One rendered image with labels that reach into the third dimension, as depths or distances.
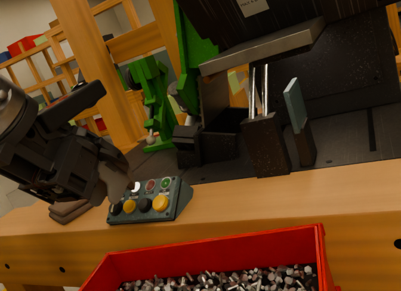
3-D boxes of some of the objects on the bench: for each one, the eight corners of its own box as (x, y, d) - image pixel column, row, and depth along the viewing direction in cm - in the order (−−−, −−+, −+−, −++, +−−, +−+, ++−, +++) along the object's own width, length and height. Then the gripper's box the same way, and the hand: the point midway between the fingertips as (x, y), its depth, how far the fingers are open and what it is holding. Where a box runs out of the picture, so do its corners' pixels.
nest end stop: (201, 152, 79) (194, 143, 75) (178, 150, 82) (171, 141, 78) (203, 148, 80) (196, 138, 76) (180, 146, 82) (172, 137, 78)
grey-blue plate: (312, 167, 58) (291, 90, 54) (301, 169, 59) (279, 93, 55) (318, 145, 66) (299, 76, 62) (308, 146, 67) (289, 79, 63)
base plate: (743, 129, 36) (745, 111, 36) (64, 207, 89) (60, 201, 89) (554, 56, 71) (553, 46, 71) (146, 144, 124) (144, 139, 124)
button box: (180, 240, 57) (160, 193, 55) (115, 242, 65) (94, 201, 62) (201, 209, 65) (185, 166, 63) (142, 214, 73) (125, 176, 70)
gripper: (-39, 166, 36) (100, 229, 51) (10, 152, 32) (147, 226, 47) (-4, 103, 41) (114, 179, 56) (43, 84, 37) (158, 172, 51)
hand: (128, 180), depth 52 cm, fingers closed
